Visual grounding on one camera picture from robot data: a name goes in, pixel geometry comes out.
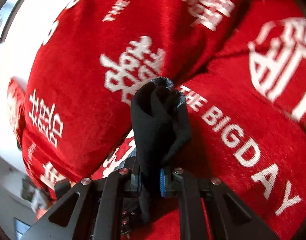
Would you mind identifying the red printed bed blanket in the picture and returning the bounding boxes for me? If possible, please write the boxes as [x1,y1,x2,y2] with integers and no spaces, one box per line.
[91,0,306,240]

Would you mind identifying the red printed quilt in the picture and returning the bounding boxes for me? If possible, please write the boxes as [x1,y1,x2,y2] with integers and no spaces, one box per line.
[21,0,243,189]

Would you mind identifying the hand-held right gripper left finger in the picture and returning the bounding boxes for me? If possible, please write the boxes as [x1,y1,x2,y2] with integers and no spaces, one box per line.
[20,166,144,240]

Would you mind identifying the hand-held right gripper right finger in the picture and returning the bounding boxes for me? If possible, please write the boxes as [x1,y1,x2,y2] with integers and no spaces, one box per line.
[160,167,280,240]

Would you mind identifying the black pants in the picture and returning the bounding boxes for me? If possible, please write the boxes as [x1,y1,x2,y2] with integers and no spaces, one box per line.
[130,77,192,225]

